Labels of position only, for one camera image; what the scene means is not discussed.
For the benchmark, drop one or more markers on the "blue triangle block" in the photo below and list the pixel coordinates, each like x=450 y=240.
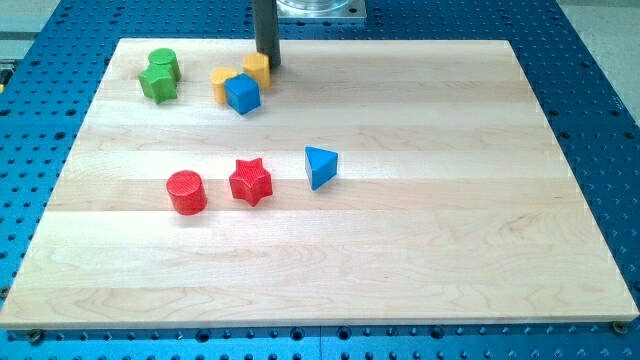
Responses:
x=320 y=166

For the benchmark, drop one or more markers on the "red star block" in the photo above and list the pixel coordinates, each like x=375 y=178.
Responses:
x=250 y=181

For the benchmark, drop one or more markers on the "blue cube block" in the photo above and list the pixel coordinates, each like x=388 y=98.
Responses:
x=242 y=93

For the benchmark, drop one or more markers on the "yellow hexagon block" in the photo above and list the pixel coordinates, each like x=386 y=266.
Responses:
x=257 y=66

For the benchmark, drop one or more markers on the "light wooden board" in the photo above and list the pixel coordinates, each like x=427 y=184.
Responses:
x=452 y=203

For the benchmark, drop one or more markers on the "red cylinder block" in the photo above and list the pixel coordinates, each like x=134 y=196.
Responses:
x=187 y=193

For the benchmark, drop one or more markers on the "yellow cylinder block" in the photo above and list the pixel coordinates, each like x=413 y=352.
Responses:
x=218 y=77

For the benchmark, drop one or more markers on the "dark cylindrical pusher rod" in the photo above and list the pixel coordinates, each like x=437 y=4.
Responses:
x=266 y=30

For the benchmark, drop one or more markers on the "green star block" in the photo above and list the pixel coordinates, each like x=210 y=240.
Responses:
x=158 y=83

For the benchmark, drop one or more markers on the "green cylinder block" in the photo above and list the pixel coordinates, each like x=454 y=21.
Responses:
x=166 y=57

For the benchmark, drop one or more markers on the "blue perforated metal base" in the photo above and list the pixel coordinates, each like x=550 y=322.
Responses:
x=582 y=58

